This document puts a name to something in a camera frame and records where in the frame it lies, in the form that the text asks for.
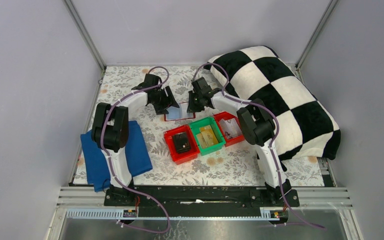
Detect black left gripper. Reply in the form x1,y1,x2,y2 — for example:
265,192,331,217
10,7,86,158
150,85,179,115

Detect red leather card holder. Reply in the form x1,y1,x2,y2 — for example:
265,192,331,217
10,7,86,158
164,102,196,122

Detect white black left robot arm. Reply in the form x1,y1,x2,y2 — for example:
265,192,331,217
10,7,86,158
91,73,180,206

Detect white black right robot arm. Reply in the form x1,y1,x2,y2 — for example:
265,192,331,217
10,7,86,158
187,77,292,206

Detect gold cards in green bin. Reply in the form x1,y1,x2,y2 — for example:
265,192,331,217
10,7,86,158
196,125,219,149

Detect black VIP card stack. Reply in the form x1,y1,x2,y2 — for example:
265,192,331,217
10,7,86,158
172,132,191,154

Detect white cards in red bin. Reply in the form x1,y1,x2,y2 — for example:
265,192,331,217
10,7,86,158
219,118,242,139

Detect green plastic bin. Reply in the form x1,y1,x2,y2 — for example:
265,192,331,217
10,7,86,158
189,117,226,156

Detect right red plastic bin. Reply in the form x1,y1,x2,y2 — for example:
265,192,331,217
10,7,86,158
213,111,245,147

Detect red plastic bin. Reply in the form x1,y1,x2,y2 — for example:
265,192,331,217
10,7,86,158
213,111,245,147
163,125,200,165

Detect left red plastic bin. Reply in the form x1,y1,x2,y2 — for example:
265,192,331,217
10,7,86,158
163,125,200,165

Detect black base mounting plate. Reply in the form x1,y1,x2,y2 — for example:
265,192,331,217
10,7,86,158
104,185,285,218

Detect blue folded cloth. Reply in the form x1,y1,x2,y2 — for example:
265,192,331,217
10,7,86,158
80,120,153,192

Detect black white checkered pillow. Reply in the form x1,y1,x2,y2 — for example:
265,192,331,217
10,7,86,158
204,46,341,161

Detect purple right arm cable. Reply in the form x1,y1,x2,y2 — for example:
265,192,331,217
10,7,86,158
191,62,327,232

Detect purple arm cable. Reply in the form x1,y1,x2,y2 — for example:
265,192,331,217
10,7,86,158
99,66,172,235
191,62,327,232

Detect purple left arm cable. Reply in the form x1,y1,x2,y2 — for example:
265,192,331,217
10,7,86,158
99,66,172,235

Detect aluminium front rail frame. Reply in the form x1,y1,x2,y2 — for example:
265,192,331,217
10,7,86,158
46,186,363,240

